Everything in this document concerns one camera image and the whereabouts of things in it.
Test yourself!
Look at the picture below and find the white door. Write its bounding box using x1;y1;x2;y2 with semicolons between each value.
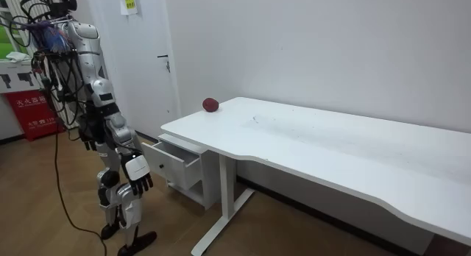
84;0;182;139

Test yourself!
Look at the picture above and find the red fire equipment box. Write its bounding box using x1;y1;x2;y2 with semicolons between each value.
4;89;63;142

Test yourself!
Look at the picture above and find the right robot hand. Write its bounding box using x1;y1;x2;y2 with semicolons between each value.
120;152;155;196

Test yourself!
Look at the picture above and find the robot body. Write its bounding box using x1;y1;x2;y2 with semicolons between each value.
28;0;110;146

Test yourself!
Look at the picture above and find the white cabinet drawer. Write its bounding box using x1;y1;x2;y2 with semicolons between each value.
141;140;202;191

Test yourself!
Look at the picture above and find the black floor cable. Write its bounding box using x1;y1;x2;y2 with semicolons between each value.
53;127;108;256

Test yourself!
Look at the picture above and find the white radiator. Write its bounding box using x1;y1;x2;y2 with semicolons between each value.
1;0;51;54

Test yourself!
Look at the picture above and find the red fruit soft toy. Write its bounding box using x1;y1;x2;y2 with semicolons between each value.
202;97;220;113

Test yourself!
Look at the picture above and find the white bedside cabinet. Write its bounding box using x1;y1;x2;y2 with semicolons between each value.
141;132;222;211

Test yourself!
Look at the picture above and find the white paper sheet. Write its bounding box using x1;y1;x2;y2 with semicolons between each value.
120;0;139;17

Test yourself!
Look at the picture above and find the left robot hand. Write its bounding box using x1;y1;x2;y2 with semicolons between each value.
78;115;105;152

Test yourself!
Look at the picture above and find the white desk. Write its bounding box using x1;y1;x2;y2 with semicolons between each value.
160;96;471;256

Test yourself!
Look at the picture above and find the white cloth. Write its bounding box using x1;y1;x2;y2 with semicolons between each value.
5;51;32;64

